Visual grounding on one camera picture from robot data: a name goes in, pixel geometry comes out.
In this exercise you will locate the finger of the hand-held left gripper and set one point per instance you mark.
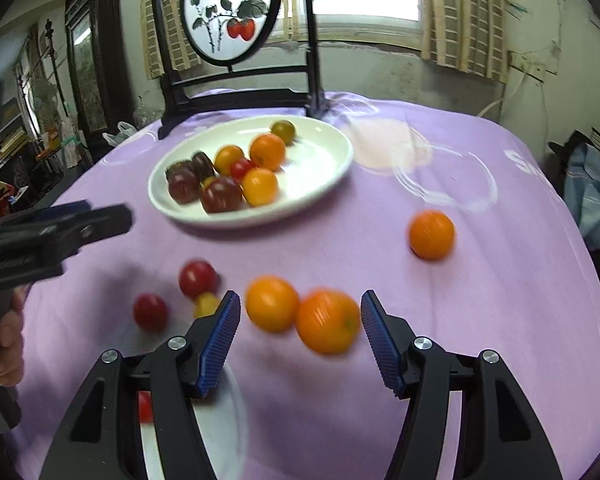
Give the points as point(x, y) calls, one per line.
point(62, 210)
point(95, 225)

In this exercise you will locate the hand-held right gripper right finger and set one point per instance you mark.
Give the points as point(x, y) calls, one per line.
point(380, 345)

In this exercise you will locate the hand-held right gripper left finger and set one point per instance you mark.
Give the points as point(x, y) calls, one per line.
point(220, 345)

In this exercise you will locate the large orange mandarin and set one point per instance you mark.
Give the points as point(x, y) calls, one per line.
point(327, 321)

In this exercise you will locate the brown wrinkled passion fruit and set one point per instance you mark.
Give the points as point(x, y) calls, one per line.
point(184, 186)

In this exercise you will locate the brown dried date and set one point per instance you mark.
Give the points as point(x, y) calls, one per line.
point(203, 164)
point(175, 166)

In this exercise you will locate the small yellow-green fruit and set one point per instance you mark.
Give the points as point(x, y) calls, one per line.
point(208, 180)
point(206, 305)

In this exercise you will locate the dark purple tomato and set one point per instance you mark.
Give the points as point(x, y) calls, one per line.
point(222, 194)

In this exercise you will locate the small yellowish orange mandarin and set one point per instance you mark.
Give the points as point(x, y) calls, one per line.
point(227, 157)

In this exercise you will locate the yellow-orange mandarin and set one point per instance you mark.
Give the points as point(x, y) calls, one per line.
point(260, 186)

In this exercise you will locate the white oval plate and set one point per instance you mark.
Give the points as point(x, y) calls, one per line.
point(310, 180)

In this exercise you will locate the green-orange mandarin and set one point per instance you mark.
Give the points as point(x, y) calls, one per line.
point(283, 131)

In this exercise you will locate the person's left hand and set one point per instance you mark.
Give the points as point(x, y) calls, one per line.
point(10, 340)

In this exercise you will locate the purple tablecloth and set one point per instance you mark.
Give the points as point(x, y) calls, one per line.
point(430, 335)

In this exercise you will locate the white plastic bag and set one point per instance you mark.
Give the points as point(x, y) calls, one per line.
point(120, 132)

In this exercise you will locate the white electric fan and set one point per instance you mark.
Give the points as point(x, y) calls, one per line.
point(46, 95)

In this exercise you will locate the black tripod stand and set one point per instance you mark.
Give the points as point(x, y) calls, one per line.
point(54, 65)

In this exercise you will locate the dark wooden framed cabinet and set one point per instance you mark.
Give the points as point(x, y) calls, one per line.
point(92, 60)

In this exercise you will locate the checked beige curtain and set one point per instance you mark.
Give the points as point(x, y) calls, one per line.
point(462, 20)
point(172, 35)

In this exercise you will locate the black framed painted table screen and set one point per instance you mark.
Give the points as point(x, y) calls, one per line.
point(230, 5)

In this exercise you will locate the blue cloth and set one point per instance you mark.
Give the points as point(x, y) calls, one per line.
point(595, 195)

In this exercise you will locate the black hat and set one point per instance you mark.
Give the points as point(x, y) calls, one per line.
point(567, 142)

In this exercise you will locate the white wall socket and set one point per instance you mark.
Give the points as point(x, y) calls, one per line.
point(527, 66)

